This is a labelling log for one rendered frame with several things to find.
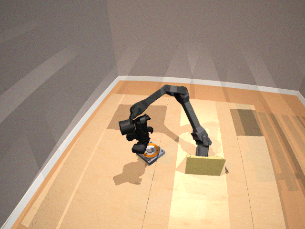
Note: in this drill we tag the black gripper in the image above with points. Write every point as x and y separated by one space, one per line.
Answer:
141 145

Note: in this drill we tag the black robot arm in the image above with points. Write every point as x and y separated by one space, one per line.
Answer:
199 134

